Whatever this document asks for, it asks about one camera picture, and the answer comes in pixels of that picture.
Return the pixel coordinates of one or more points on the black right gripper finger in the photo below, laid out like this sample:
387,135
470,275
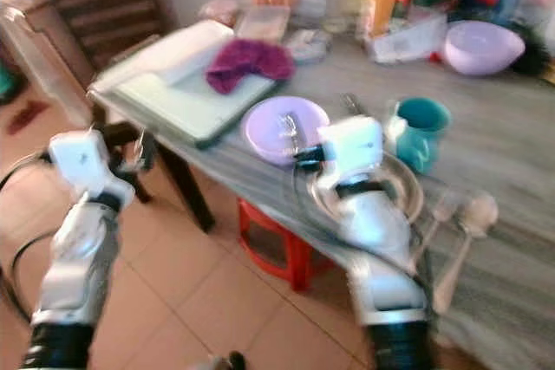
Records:
287,132
299,139

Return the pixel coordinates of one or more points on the teal ceramic mug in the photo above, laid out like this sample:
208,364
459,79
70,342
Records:
423,132

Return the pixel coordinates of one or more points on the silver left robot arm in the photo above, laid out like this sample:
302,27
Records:
78,275

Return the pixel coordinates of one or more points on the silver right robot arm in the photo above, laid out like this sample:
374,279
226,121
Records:
386,257

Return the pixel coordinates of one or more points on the lavender plastic bowl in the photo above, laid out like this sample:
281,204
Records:
264,127
484,48

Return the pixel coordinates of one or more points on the pale green tray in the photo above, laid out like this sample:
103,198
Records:
182,106

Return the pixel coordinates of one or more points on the magenta towel cloth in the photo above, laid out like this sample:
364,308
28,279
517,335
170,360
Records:
250,64

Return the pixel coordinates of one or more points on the grey crumpled cloth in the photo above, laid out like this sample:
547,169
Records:
306,45

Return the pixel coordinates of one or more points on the red plastic stool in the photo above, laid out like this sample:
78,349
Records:
273,249

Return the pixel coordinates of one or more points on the stainless steel plate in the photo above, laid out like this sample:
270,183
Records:
414,188

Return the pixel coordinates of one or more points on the white rectangular dish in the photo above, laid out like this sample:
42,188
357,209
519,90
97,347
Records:
169,52

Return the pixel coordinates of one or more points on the clear plastic food container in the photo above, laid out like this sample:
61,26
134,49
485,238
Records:
261,23

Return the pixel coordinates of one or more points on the small pink lidded container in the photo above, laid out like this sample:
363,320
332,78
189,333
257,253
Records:
217,12

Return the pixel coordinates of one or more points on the steel fork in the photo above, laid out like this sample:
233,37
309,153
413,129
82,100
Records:
442,210

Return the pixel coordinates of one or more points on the white paper with QR code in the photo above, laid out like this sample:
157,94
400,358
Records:
408,39

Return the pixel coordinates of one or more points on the steel spoon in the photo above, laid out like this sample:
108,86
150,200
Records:
477,214

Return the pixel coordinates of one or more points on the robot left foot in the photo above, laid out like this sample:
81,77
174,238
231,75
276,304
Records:
230,360

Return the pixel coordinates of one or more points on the black cloth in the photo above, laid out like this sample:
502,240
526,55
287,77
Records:
534,51

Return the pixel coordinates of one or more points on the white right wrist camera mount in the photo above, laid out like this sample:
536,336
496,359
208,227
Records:
353,145

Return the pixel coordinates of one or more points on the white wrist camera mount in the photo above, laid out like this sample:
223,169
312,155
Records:
85,162
353,145

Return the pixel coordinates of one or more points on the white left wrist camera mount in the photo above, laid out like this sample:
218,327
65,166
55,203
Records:
85,162

